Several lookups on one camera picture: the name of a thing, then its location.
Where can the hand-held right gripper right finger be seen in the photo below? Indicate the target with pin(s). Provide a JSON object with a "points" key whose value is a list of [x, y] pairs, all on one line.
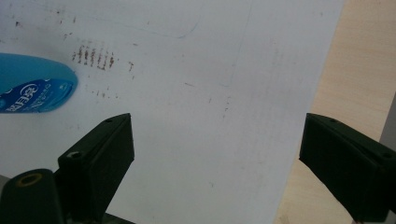
{"points": [[345, 168]]}

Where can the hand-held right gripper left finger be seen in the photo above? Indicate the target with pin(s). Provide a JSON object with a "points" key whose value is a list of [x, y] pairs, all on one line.
{"points": [[99, 158]]}

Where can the blue bottle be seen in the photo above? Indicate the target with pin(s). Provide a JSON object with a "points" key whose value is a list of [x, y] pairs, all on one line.
{"points": [[31, 84]]}

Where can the white mat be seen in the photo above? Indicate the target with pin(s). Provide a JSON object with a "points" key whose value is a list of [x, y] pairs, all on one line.
{"points": [[186, 109]]}

